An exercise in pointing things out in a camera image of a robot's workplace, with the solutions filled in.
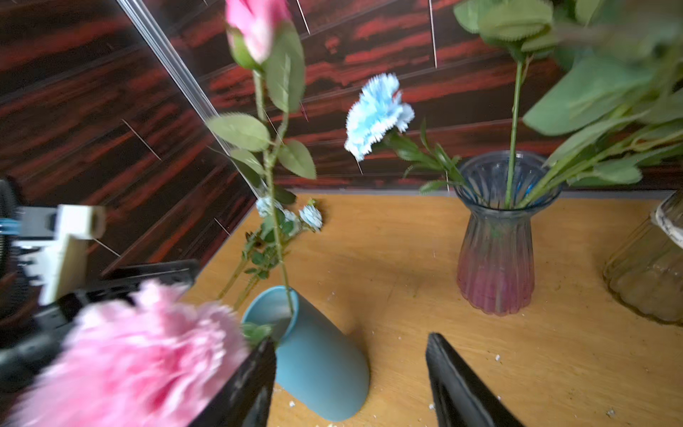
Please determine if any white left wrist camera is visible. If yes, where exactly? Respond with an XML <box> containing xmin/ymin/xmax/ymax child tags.
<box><xmin>12</xmin><ymin>205</ymin><xmax>106</xmax><ymax>306</ymax></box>

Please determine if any clear ribbed glass vase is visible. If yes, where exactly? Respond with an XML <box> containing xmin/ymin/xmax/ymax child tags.
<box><xmin>602</xmin><ymin>190</ymin><xmax>682</xmax><ymax>326</ymax></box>

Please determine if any small blue flower sprig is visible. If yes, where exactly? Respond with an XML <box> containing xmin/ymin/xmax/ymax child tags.
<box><xmin>216</xmin><ymin>197</ymin><xmax>324</xmax><ymax>308</ymax></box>

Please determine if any teal ceramic vase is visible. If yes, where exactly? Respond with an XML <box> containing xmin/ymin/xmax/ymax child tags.
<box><xmin>242</xmin><ymin>286</ymin><xmax>370</xmax><ymax>422</ymax></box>

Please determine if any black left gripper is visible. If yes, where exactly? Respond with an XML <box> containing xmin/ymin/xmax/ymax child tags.
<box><xmin>1</xmin><ymin>260</ymin><xmax>199</xmax><ymax>390</ymax></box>

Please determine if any blue pink glass vase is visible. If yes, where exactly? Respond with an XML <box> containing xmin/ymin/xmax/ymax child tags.
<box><xmin>455</xmin><ymin>151</ymin><xmax>560</xmax><ymax>316</ymax></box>

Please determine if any white printed ribbon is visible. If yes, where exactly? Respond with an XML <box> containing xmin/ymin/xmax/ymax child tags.
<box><xmin>651</xmin><ymin>204</ymin><xmax>683</xmax><ymax>248</ymax></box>

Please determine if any pink carnation flower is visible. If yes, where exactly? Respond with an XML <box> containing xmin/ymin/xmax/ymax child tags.
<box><xmin>7</xmin><ymin>280</ymin><xmax>272</xmax><ymax>426</ymax></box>

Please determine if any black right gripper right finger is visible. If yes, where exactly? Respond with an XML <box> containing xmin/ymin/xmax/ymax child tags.
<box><xmin>425</xmin><ymin>333</ymin><xmax>523</xmax><ymax>427</ymax></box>

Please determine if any tall white pink bouquet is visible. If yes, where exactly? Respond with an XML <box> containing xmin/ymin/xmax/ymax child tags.
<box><xmin>453</xmin><ymin>1</ymin><xmax>682</xmax><ymax>209</ymax></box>

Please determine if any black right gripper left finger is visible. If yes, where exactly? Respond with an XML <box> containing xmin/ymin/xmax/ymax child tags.
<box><xmin>189</xmin><ymin>338</ymin><xmax>277</xmax><ymax>427</ymax></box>

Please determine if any pink rose bud stem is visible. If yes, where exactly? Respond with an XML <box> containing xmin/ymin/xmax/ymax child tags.
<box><xmin>206</xmin><ymin>1</ymin><xmax>317</xmax><ymax>291</ymax></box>

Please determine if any blue carnation flower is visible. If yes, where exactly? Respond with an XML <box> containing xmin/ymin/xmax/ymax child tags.
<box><xmin>344</xmin><ymin>73</ymin><xmax>481</xmax><ymax>197</ymax></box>

